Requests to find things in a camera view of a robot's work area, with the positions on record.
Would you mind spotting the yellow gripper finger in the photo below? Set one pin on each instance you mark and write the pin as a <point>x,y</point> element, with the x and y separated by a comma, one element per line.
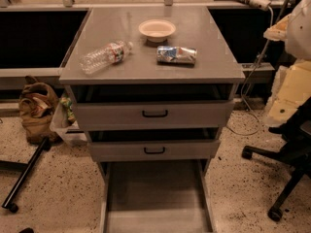
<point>278,31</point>
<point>291,88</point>

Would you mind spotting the crushed redbull can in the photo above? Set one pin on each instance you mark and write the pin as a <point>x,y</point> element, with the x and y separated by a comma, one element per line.
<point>179,55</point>

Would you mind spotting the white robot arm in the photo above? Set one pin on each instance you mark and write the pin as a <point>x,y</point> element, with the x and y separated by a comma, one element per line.
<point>298,42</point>

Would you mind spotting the grey drawer cabinet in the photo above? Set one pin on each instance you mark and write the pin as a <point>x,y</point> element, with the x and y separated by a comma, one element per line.
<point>215,74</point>

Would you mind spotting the top grey drawer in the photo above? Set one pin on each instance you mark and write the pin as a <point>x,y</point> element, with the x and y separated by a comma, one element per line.
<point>102,107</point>

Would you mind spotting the bottom open grey drawer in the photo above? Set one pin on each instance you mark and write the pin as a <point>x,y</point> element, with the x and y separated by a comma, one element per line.
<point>156,197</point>

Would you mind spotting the middle grey drawer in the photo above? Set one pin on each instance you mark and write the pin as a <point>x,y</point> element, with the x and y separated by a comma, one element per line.
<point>153,144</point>

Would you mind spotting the black office chair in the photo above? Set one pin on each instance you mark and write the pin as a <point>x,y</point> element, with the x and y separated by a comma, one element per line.
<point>296,152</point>

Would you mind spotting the white paper bowl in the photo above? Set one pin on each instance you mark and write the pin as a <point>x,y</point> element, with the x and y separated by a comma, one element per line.
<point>157,30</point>

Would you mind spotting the clear plastic water bottle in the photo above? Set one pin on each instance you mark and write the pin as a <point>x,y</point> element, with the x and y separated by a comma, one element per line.
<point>111,54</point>

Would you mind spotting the clear plastic bin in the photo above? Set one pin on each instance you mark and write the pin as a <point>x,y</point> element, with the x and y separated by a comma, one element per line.
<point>64,123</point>

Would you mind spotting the black stand leg with caster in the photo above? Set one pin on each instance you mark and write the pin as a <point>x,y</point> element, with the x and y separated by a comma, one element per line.
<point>24,169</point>

